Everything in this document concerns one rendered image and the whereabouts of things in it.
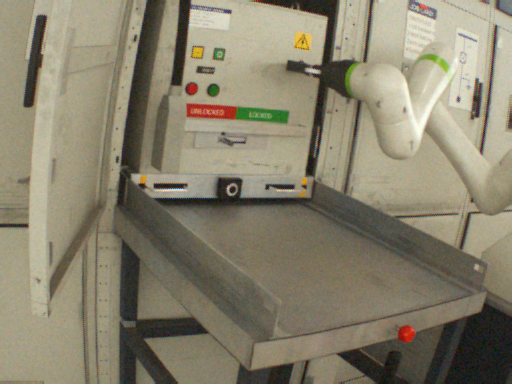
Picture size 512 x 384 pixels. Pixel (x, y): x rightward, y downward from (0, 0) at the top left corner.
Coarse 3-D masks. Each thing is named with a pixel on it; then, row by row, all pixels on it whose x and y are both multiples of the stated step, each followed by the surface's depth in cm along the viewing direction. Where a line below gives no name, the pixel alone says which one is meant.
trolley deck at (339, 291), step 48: (144, 240) 122; (240, 240) 131; (288, 240) 136; (336, 240) 140; (192, 288) 102; (288, 288) 108; (336, 288) 110; (384, 288) 113; (432, 288) 115; (240, 336) 88; (336, 336) 94; (384, 336) 101
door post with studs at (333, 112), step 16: (352, 0) 159; (336, 16) 162; (352, 16) 160; (336, 32) 160; (352, 32) 162; (336, 48) 161; (352, 48) 163; (336, 96) 165; (336, 112) 167; (336, 128) 168; (320, 144) 167; (336, 144) 170; (320, 160) 169; (336, 160) 171; (320, 176) 170
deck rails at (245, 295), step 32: (128, 192) 140; (320, 192) 167; (160, 224) 122; (352, 224) 155; (384, 224) 144; (192, 256) 109; (224, 256) 99; (416, 256) 134; (448, 256) 125; (224, 288) 99; (256, 288) 90; (480, 288) 115; (256, 320) 90
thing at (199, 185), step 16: (128, 176) 143; (160, 176) 145; (176, 176) 147; (192, 176) 149; (208, 176) 152; (224, 176) 154; (240, 176) 156; (256, 176) 159; (272, 176) 162; (288, 176) 164; (304, 176) 167; (160, 192) 146; (176, 192) 148; (192, 192) 151; (208, 192) 153; (256, 192) 160; (272, 192) 163; (288, 192) 166
